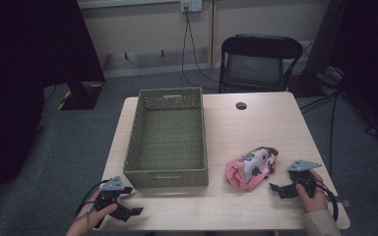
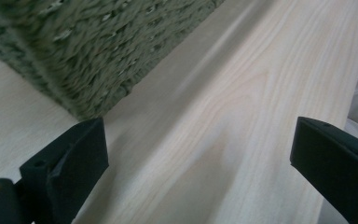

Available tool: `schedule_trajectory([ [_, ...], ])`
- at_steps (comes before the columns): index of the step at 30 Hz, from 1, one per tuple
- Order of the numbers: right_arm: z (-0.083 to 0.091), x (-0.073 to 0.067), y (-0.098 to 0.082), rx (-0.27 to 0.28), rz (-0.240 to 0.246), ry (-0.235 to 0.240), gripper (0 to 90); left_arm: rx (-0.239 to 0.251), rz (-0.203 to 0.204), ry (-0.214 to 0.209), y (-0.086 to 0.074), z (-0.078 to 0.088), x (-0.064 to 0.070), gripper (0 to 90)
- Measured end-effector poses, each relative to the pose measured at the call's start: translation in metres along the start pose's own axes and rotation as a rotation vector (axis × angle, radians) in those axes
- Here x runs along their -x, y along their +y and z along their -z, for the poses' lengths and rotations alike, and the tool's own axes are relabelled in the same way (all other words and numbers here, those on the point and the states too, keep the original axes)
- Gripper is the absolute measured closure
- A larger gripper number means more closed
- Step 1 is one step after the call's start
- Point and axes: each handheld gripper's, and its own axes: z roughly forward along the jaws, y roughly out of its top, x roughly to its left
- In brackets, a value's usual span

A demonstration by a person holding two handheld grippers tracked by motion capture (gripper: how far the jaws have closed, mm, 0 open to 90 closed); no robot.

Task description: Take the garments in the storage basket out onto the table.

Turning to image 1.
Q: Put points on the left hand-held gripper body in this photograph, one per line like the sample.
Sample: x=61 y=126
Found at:
x=113 y=185

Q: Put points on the grey stand post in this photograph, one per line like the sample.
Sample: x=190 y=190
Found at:
x=325 y=36

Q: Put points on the pink cartoon print cloth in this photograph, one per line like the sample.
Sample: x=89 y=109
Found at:
x=249 y=168

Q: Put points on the person's right hand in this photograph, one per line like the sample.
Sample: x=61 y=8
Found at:
x=318 y=200

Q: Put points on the black curtain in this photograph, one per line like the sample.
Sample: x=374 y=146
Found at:
x=19 y=65

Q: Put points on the dark curtain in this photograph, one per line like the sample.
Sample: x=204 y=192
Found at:
x=370 y=59

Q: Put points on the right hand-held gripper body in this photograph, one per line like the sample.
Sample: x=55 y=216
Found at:
x=302 y=177

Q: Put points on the white wall socket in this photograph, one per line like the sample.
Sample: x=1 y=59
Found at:
x=192 y=5

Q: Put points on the person's left hand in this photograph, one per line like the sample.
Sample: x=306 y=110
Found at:
x=90 y=218

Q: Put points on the green woven basket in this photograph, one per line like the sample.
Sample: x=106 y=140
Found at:
x=167 y=137

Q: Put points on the black folding chair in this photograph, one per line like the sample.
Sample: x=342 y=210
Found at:
x=261 y=46

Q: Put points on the black stand base yellow stripes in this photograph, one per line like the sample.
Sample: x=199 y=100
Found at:
x=85 y=98

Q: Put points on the grey table edge bracket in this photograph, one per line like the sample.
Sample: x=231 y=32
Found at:
x=344 y=203

